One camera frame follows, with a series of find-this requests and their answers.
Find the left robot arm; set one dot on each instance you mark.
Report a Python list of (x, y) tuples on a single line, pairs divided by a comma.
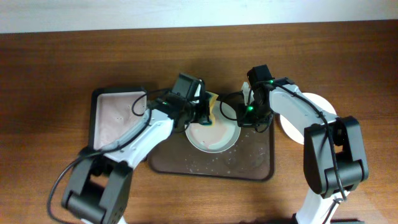
[(99, 186)]

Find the small black tray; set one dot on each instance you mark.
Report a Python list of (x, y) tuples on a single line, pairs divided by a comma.
[(113, 112)]

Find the pale green plate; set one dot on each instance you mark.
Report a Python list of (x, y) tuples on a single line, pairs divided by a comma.
[(218, 137)]

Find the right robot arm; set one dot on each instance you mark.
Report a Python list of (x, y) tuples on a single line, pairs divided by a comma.
[(334, 158)]

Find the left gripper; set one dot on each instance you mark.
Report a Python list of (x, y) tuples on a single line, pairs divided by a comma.
[(202, 105)]

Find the green yellow sponge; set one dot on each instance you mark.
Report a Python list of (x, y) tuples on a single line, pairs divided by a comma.
[(213, 107)]

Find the white plate front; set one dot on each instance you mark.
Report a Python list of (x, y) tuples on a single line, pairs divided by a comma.
[(293, 132)]

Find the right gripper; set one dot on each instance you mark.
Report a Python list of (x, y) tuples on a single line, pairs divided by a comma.
[(244, 121)]

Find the large brown tray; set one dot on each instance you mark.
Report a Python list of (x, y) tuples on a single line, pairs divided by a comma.
[(250, 158)]

